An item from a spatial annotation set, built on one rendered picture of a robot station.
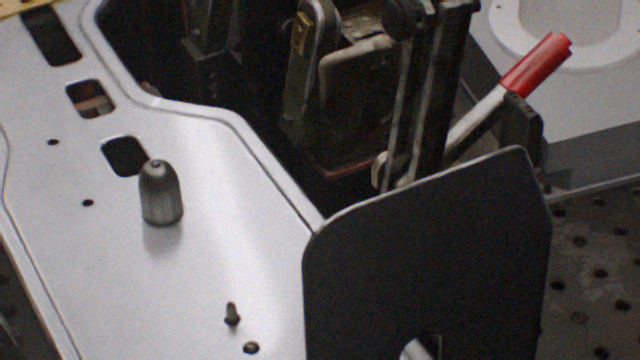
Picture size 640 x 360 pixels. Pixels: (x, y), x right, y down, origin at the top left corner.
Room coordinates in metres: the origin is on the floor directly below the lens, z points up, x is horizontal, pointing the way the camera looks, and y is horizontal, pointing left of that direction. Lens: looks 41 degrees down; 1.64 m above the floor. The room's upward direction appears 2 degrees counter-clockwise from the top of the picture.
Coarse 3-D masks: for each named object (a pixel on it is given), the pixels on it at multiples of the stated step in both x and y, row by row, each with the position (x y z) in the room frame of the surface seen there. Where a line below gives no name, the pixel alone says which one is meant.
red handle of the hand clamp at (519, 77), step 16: (560, 32) 0.71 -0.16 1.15; (544, 48) 0.70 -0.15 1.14; (560, 48) 0.70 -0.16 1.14; (528, 64) 0.69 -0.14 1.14; (544, 64) 0.69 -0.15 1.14; (560, 64) 0.70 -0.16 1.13; (512, 80) 0.69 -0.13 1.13; (528, 80) 0.69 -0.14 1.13; (544, 80) 0.69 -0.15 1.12; (496, 96) 0.68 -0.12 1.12; (480, 112) 0.68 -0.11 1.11; (496, 112) 0.68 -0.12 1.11; (464, 128) 0.67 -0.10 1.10; (480, 128) 0.67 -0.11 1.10; (448, 144) 0.67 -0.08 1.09; (464, 144) 0.67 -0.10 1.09; (448, 160) 0.66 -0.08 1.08; (400, 176) 0.66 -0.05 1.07
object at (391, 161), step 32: (416, 0) 0.67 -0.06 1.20; (448, 0) 0.66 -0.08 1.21; (416, 32) 0.67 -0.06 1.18; (448, 32) 0.65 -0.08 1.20; (416, 64) 0.67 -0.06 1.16; (448, 64) 0.65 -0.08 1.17; (416, 96) 0.67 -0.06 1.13; (448, 96) 0.65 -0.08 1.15; (416, 128) 0.66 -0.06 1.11; (448, 128) 0.65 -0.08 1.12; (416, 160) 0.64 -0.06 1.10; (384, 192) 0.66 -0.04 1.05
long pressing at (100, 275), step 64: (64, 0) 1.00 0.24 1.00; (0, 64) 0.90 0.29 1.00; (0, 128) 0.82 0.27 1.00; (64, 128) 0.81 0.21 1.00; (128, 128) 0.81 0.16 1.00; (192, 128) 0.80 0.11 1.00; (0, 192) 0.74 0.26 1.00; (64, 192) 0.73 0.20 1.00; (128, 192) 0.73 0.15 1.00; (192, 192) 0.72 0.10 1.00; (256, 192) 0.72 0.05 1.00; (64, 256) 0.66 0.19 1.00; (128, 256) 0.66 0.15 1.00; (192, 256) 0.65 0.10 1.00; (256, 256) 0.65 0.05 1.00; (64, 320) 0.59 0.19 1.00; (128, 320) 0.59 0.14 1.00; (192, 320) 0.59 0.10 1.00; (256, 320) 0.59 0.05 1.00
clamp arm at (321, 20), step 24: (312, 0) 0.82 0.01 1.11; (312, 24) 0.81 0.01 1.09; (336, 24) 0.81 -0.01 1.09; (312, 48) 0.80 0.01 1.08; (336, 48) 0.81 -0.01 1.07; (288, 72) 0.83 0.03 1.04; (312, 72) 0.80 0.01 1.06; (288, 96) 0.82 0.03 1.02; (312, 96) 0.80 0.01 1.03; (288, 120) 0.80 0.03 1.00; (312, 120) 0.80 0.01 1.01; (312, 144) 0.80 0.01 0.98
